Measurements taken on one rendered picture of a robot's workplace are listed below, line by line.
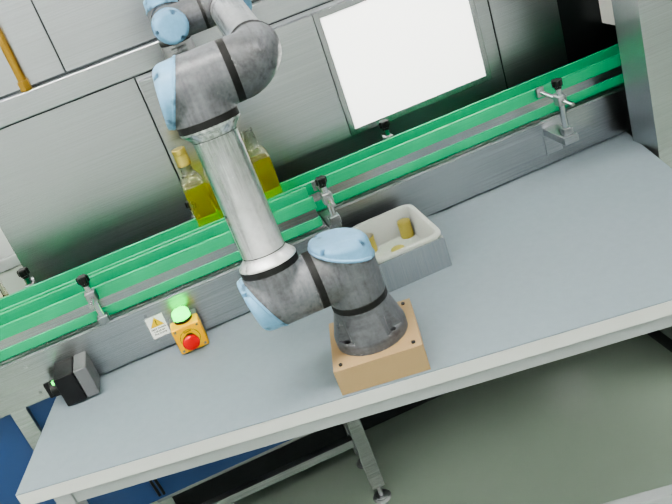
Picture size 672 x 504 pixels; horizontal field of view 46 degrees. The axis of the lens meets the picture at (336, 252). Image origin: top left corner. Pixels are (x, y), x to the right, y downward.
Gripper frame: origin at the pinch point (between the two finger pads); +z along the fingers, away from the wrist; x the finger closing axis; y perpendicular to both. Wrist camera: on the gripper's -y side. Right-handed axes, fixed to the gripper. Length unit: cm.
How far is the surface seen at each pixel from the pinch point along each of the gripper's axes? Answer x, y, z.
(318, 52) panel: -12.6, -31.0, -7.4
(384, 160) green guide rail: 3.5, -36.0, 20.8
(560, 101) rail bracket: 14, -81, 19
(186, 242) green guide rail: 7.1, 18.2, 20.1
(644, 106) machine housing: 17, -102, 28
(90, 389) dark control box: 25, 51, 38
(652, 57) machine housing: 20, -103, 15
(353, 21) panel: -13.2, -42.3, -11.5
